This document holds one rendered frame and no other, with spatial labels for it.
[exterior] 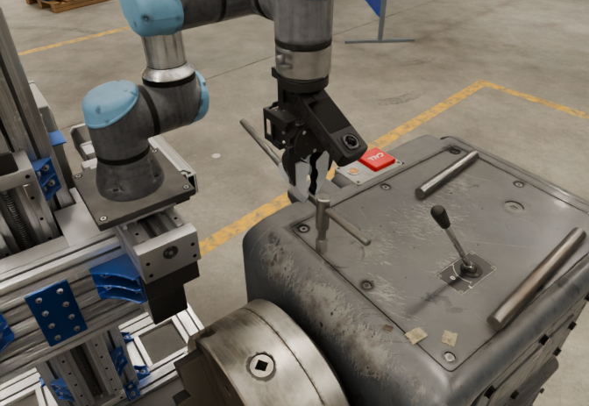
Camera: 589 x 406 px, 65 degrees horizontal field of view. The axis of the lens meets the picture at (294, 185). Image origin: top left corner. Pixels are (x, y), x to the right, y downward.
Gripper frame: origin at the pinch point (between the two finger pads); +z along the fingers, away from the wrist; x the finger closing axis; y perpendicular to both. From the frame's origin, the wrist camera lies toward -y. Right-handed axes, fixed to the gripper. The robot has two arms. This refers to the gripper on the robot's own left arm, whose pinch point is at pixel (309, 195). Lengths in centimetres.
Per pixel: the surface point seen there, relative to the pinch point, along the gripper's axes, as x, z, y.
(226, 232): -50, 135, 136
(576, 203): -47, 10, -23
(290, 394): 17.8, 12.9, -18.8
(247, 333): 17.7, 11.7, -8.2
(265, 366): 18.3, 13.0, -13.4
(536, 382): -38, 49, -33
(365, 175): -21.0, 9.4, 7.8
